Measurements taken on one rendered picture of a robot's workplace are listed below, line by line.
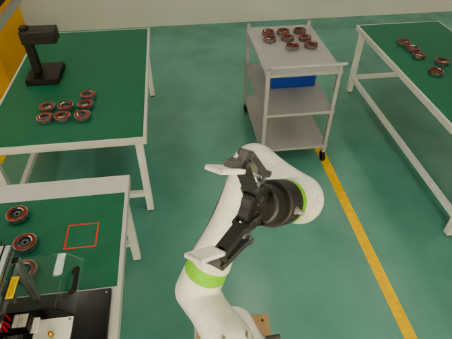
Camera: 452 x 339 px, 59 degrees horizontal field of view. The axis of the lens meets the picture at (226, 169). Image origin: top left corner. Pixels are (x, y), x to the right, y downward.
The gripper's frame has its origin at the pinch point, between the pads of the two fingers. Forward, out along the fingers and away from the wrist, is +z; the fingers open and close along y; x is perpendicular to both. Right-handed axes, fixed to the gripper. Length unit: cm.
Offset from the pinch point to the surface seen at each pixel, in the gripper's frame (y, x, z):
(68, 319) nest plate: 86, 92, -57
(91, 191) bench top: 49, 147, -103
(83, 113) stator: 12, 210, -137
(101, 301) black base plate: 79, 88, -70
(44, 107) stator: 15, 240, -125
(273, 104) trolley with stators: -27, 125, -255
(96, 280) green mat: 76, 99, -75
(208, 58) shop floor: -70, 295, -373
